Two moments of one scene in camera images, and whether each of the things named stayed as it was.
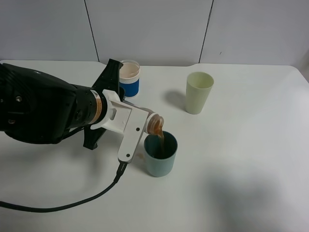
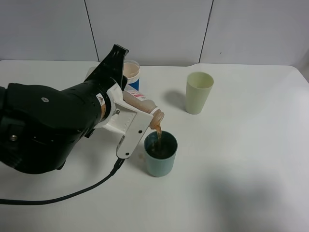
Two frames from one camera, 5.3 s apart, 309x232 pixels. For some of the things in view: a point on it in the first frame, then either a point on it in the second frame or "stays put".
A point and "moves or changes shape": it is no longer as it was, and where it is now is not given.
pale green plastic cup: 199,85 stays put
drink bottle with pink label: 154,123 moves or changes shape
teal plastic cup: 161,153 stays put
